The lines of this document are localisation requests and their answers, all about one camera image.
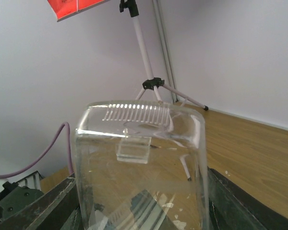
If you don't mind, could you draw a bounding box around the red sheet music left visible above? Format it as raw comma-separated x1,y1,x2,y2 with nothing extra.
48,0,78,21

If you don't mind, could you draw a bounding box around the red sheet music right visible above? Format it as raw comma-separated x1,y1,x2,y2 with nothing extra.
77,0,108,11

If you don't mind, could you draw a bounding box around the clear plastic metronome cover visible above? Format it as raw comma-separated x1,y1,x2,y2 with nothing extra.
72,100,211,230

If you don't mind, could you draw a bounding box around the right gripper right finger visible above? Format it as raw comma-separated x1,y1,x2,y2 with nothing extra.
208,168,288,230

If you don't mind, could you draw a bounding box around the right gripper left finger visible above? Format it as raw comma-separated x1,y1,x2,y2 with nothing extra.
0,176,81,230

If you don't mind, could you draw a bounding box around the red sheet music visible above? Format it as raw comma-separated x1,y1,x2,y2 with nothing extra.
48,0,78,21
77,0,108,11

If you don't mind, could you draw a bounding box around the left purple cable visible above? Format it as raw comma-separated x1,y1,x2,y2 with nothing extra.
0,121,75,179

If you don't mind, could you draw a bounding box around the white tripod music stand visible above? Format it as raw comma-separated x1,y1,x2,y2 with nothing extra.
56,0,209,112

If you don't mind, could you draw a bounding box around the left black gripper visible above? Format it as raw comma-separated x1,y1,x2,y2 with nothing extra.
0,171,44,223

